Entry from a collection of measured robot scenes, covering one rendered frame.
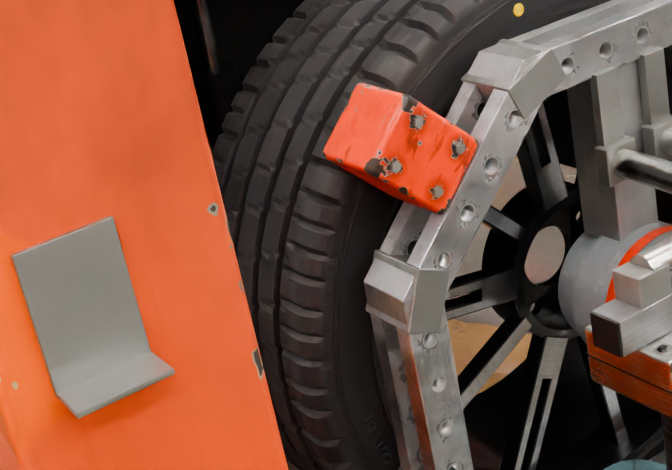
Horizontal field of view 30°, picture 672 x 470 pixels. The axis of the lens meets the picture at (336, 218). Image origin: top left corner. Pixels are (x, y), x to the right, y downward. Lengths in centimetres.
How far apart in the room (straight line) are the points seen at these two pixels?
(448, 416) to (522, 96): 28
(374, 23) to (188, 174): 47
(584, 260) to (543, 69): 21
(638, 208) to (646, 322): 27
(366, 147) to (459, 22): 18
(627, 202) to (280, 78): 34
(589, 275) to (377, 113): 29
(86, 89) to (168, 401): 20
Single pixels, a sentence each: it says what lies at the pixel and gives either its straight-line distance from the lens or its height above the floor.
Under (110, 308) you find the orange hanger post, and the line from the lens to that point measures 72.
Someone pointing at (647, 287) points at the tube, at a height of 99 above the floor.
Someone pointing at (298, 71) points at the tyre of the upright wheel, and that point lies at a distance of 120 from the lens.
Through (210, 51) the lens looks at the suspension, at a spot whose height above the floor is 104.
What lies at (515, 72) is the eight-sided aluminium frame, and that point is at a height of 111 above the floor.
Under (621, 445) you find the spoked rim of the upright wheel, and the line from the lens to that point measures 143.
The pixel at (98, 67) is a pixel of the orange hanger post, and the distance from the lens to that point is 69.
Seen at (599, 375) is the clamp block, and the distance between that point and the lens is 99.
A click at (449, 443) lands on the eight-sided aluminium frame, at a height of 81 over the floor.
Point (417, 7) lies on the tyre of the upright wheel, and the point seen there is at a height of 116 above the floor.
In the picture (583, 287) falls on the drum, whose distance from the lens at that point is 119.
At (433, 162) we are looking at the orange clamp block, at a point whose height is 107.
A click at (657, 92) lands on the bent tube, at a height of 105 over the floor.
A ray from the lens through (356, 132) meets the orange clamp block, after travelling 102.
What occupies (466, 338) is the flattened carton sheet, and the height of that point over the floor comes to 1.
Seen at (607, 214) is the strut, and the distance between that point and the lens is 119.
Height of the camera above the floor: 143
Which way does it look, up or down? 22 degrees down
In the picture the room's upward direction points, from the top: 12 degrees counter-clockwise
